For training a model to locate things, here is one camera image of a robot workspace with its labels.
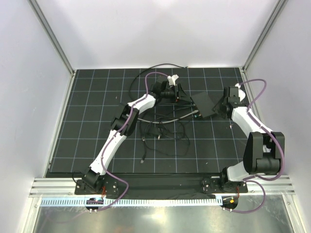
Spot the white slotted cable duct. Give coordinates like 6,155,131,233
40,197,223,208

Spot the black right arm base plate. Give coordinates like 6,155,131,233
201,177,248,194

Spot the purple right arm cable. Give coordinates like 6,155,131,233
228,78,285,213

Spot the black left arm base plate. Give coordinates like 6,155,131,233
74,175,121,196

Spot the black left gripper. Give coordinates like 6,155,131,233
161,84,191,105

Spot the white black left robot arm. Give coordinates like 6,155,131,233
76,72,192,194

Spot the black network switch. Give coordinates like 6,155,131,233
191,92,216,118

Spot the aluminium frame rail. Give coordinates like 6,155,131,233
29,176,295,200

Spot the grey ethernet cable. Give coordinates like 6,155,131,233
136,110,200,124

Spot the thin black power cord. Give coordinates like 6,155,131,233
143,118,192,157

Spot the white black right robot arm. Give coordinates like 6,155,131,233
213,83,285,192

